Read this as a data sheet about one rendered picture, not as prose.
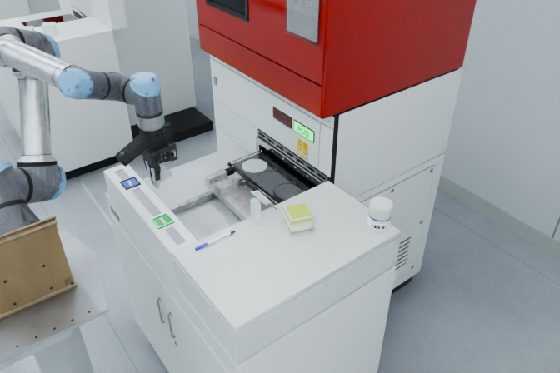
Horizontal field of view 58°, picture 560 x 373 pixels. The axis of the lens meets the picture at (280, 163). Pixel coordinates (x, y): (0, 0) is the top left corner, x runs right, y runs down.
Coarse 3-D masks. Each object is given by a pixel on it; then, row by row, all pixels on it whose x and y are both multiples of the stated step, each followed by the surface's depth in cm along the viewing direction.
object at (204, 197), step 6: (210, 192) 194; (192, 198) 190; (198, 198) 191; (204, 198) 192; (210, 198) 194; (180, 204) 188; (186, 204) 188; (192, 204) 190; (198, 204) 192; (174, 210) 186; (180, 210) 187; (186, 210) 189
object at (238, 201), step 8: (208, 184) 193; (216, 184) 193; (216, 192) 190; (232, 192) 189; (240, 192) 189; (224, 200) 186; (232, 200) 185; (240, 200) 185; (248, 200) 185; (232, 208) 182; (240, 208) 181; (248, 208) 181; (240, 216) 180; (248, 216) 177
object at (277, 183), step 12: (252, 156) 206; (264, 156) 206; (276, 156) 206; (240, 168) 199; (276, 168) 199; (288, 168) 199; (252, 180) 192; (264, 180) 192; (276, 180) 192; (288, 180) 192; (300, 180) 192; (276, 192) 185; (288, 192) 185; (300, 192) 185
